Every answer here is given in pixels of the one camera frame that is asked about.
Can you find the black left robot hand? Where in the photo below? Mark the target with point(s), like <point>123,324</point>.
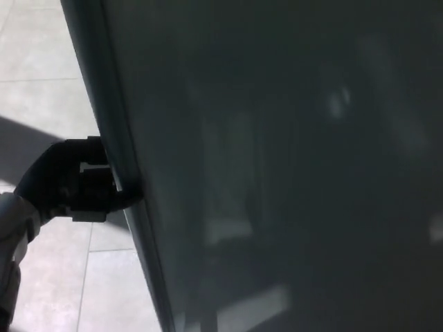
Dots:
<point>62,180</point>

